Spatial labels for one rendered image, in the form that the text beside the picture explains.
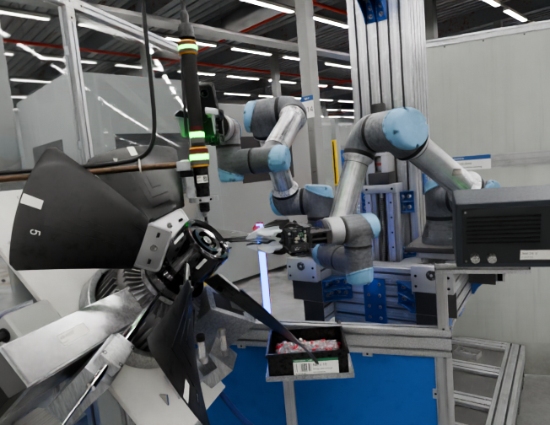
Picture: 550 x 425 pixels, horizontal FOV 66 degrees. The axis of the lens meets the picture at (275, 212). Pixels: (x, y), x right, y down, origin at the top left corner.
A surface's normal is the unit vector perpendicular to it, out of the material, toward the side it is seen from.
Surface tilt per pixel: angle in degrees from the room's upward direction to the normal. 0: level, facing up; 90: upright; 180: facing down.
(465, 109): 90
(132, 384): 50
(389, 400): 90
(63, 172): 71
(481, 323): 90
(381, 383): 90
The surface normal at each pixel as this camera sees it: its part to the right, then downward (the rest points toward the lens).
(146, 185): 0.16, -0.57
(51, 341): 0.67, -0.67
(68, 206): 0.73, -0.18
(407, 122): 0.39, 0.00
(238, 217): 0.70, 0.02
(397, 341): -0.32, 0.14
